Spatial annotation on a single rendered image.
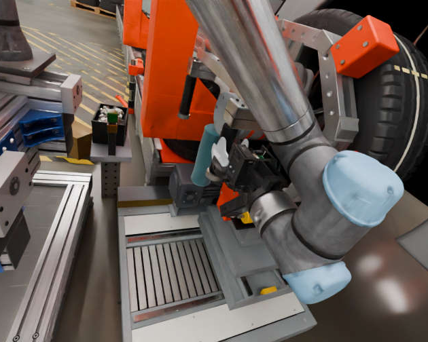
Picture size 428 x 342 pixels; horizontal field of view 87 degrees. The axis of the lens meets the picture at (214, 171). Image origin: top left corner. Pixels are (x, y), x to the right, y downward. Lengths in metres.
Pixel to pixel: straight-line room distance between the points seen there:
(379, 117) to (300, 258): 0.40
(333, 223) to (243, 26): 0.23
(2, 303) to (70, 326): 0.27
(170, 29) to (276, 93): 0.75
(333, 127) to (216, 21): 0.38
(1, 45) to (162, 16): 0.48
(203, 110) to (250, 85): 0.87
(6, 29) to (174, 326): 1.11
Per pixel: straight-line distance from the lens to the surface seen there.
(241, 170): 0.41
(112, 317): 1.17
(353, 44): 0.61
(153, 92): 1.05
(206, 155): 0.88
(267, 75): 0.29
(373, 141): 0.63
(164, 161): 1.43
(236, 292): 1.13
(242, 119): 0.49
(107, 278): 1.24
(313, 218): 0.29
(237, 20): 0.27
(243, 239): 1.18
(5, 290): 1.05
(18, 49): 0.93
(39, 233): 1.16
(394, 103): 0.64
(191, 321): 1.10
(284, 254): 0.34
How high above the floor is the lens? 1.09
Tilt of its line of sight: 34 degrees down
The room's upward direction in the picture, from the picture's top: 19 degrees clockwise
